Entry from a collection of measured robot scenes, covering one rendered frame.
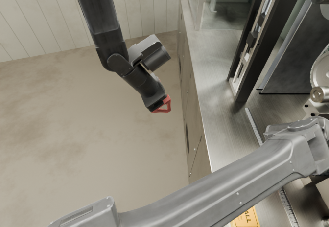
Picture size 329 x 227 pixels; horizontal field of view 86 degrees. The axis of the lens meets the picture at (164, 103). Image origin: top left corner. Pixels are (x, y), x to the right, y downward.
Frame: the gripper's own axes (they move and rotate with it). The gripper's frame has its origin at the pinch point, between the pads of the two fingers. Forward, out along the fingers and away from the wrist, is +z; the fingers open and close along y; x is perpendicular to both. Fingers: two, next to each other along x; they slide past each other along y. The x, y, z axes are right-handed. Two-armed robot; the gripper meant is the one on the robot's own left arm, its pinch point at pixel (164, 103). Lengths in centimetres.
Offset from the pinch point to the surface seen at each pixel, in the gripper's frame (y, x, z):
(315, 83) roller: -15.5, -40.0, 13.6
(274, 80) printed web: 1, -41, 31
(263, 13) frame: 11.2, -44.9, 4.4
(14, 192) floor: 45, 145, 38
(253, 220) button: -36.4, -3.1, 15.9
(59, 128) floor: 96, 116, 54
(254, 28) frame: 10.9, -41.0, 7.7
